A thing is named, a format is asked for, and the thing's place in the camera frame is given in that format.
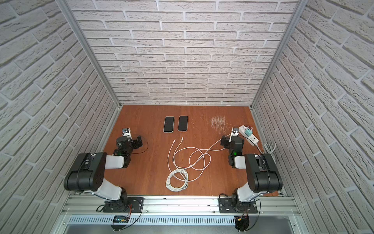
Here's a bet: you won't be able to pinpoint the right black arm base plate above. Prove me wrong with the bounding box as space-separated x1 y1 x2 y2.
218 194 258 215

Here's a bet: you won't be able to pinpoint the black phone mint frame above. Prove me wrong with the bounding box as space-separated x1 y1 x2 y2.
163 116 174 133

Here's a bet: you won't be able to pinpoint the white power strip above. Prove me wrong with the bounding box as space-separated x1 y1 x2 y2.
239 125 259 146

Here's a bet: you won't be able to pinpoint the white power strip cord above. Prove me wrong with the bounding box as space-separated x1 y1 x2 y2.
255 142 277 156

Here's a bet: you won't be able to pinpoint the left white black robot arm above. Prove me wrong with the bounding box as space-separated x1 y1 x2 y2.
63 133 143 207

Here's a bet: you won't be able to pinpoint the right black round connector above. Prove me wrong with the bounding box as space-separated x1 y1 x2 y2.
234 216 250 232

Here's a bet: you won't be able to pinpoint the teal charger adapter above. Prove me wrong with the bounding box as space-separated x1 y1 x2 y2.
244 128 253 137

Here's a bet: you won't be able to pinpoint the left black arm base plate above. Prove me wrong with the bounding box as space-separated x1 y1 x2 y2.
101 197 144 213

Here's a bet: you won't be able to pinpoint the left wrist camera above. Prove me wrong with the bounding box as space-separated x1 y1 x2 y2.
122 128 132 141

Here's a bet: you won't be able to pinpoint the left small circuit board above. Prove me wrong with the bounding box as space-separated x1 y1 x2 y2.
113 215 130 224

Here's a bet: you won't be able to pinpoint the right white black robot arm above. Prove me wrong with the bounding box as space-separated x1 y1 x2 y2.
221 136 283 210

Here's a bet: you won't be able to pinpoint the aluminium front rail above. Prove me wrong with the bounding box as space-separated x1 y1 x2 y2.
59 194 302 217

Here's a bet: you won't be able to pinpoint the black phone pink case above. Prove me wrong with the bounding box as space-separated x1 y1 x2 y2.
178 116 189 132

